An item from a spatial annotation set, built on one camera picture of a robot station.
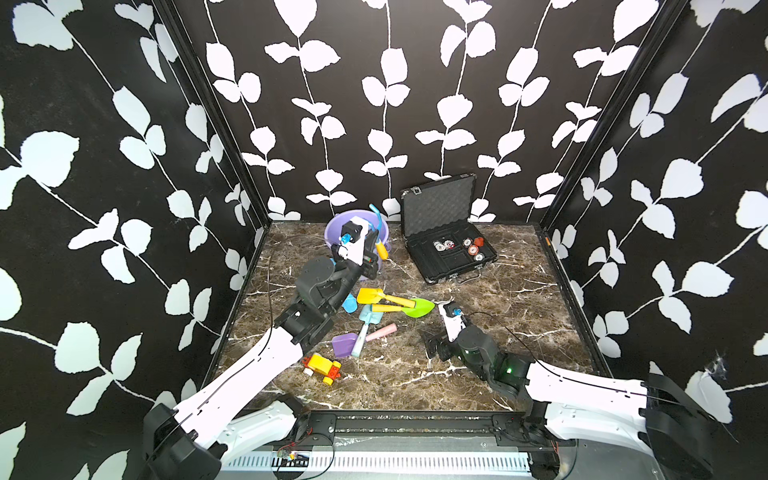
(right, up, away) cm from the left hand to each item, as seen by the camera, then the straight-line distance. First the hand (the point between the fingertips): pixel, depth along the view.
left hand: (373, 225), depth 65 cm
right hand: (+15, -25, +15) cm, 32 cm away
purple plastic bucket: (-1, +3, +34) cm, 34 cm away
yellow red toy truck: (-13, -38, +15) cm, 43 cm away
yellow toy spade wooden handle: (-1, -21, +32) cm, 38 cm away
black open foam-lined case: (+22, +2, +48) cm, 53 cm away
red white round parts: (+35, -4, +47) cm, 59 cm away
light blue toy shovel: (-4, -27, +28) cm, 39 cm away
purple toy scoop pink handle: (-10, -34, +23) cm, 42 cm away
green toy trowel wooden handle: (+14, -24, +30) cm, 41 cm away
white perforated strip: (+31, -56, +6) cm, 65 cm away
